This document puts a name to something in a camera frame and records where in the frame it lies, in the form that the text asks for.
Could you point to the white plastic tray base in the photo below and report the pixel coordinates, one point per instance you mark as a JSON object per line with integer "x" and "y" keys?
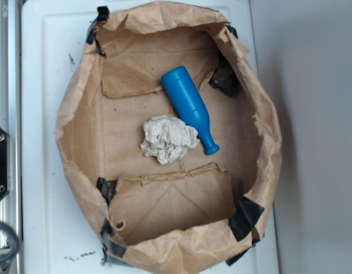
{"x": 57, "y": 237}

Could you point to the black metal bracket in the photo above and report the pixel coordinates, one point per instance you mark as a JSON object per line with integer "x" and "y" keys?
{"x": 4, "y": 164}

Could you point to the crumpled white paper ball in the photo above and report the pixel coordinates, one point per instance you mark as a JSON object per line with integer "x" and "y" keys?
{"x": 168, "y": 139}

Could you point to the dark brown rock lump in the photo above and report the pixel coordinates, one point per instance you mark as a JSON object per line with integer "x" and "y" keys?
{"x": 225, "y": 79}

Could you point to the brown paper bag tray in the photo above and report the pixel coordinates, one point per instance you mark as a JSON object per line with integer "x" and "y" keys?
{"x": 196, "y": 212}

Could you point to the aluminium frame rail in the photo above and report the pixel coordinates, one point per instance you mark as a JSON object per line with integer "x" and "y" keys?
{"x": 10, "y": 122}

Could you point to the blue plastic bottle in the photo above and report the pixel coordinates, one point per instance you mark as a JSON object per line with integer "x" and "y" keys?
{"x": 189, "y": 105}

